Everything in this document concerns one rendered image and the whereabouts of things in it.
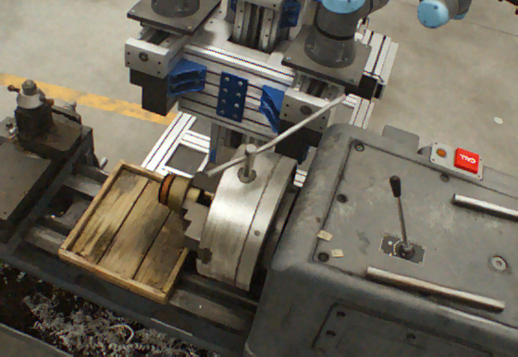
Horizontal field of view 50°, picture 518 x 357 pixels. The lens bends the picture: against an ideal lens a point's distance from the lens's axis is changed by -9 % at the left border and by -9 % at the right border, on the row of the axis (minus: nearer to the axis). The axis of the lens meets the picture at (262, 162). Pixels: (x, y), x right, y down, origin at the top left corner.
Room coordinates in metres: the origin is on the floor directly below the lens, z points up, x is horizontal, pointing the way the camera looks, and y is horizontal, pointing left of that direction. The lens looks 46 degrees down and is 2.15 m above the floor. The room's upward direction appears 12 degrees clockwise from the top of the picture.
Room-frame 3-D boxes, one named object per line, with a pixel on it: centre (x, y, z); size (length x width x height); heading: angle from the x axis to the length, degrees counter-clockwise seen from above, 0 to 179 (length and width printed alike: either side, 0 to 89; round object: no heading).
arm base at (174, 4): (1.55, 0.36, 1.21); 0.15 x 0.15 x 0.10
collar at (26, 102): (1.06, 0.63, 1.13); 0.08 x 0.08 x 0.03
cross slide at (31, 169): (0.99, 0.64, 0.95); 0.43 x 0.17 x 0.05; 170
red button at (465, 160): (1.01, -0.46, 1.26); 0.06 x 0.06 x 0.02; 80
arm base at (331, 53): (1.45, -0.12, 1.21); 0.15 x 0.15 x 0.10
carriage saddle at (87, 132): (0.99, 0.69, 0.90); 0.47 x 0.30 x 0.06; 170
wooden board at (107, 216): (0.91, 0.28, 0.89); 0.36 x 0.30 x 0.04; 170
